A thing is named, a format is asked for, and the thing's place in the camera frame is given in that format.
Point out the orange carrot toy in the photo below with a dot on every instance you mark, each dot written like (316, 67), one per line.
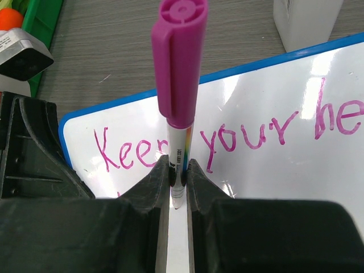
(10, 18)

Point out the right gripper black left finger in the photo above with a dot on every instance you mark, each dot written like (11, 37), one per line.
(124, 234)

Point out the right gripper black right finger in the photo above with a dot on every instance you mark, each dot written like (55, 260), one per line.
(260, 235)

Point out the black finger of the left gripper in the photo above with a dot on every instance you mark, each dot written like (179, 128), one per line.
(32, 162)

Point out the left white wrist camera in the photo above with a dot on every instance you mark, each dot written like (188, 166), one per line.
(23, 57)

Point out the blue framed whiteboard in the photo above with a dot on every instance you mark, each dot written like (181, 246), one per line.
(290, 126)

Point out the white marker pink cap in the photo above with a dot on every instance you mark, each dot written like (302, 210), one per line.
(177, 39)

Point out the white bottle grey cap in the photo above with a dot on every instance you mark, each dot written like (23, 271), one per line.
(305, 23)

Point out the green plastic basket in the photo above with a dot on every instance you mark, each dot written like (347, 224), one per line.
(41, 19)

